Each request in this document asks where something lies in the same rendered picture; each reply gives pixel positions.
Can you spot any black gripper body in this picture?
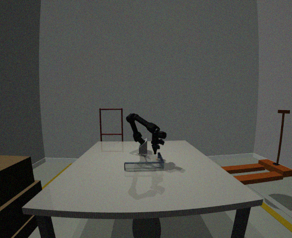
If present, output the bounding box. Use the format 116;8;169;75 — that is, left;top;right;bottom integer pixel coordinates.
151;137;160;149

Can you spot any clear low l-shaped wall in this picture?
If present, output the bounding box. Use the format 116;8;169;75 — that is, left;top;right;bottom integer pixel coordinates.
125;163;164;171

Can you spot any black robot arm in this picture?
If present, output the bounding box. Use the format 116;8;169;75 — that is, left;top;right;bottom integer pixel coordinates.
126;114;167;146

